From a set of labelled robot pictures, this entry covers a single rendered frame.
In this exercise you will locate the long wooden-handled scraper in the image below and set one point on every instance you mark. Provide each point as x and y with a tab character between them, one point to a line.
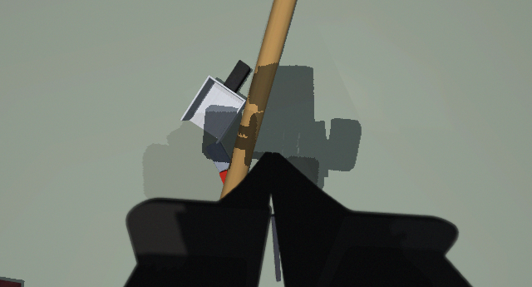
264	73

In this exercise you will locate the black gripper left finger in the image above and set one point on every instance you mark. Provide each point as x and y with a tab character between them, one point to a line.
235	226

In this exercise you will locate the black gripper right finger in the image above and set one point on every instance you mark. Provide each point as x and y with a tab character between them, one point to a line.
314	230

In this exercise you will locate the dark grey l-shaped bar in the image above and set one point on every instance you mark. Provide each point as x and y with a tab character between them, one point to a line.
275	249

